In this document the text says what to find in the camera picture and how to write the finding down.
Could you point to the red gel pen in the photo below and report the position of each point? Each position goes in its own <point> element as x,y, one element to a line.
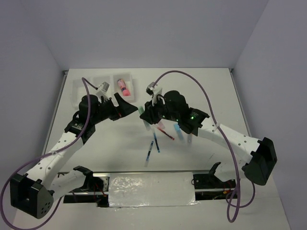
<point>161,130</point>

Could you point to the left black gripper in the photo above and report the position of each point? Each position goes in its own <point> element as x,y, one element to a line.
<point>124,108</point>

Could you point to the green highlighter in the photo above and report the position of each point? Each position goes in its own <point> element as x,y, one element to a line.
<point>140,110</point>

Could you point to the orange highlighter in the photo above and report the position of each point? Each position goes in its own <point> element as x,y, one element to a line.
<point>189,139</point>

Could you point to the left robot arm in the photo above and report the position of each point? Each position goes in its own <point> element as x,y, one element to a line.
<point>35,191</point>

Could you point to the dark blue gel pen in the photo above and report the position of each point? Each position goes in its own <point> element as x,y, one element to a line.
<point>148,154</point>

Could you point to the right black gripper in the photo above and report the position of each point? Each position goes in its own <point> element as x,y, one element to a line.
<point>149,114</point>

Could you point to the blue highlighter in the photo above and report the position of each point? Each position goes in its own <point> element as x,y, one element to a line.
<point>179,133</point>

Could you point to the pink glue stick tube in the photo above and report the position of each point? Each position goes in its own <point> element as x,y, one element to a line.
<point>121,84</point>

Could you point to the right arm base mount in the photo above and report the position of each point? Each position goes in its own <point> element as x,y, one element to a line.
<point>208,187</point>

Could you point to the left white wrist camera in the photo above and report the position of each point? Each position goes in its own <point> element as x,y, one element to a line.
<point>103,90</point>

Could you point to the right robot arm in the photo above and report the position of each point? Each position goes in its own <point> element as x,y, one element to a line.
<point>259,155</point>

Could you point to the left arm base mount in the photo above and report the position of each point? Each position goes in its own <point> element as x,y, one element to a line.
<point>94,190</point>

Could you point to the teal gel pen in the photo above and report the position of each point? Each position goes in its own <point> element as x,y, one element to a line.
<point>155,140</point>

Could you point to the silver foil cover plate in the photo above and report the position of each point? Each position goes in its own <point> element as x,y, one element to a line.
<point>163,189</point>

